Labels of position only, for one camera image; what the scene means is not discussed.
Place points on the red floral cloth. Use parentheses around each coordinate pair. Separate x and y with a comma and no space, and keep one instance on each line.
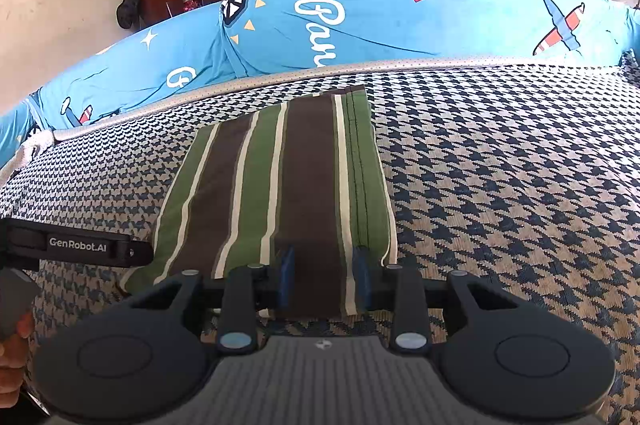
(191,5)

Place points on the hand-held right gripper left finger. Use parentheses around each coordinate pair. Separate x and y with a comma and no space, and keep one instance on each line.
(286,277)

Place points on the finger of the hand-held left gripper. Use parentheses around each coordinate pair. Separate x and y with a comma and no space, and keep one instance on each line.
(141,254)

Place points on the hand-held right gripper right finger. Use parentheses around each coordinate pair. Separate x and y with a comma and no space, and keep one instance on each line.
(361,277)

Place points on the blue printed bolster cushion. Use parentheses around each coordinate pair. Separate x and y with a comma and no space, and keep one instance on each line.
(350,30)

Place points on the green brown striped t-shirt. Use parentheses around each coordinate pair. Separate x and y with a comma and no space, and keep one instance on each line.
(300,180)

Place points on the houndstooth sofa cover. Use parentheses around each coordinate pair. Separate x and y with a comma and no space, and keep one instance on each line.
(500,180)

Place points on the person's left hand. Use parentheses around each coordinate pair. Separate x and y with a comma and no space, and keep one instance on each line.
(12,365)

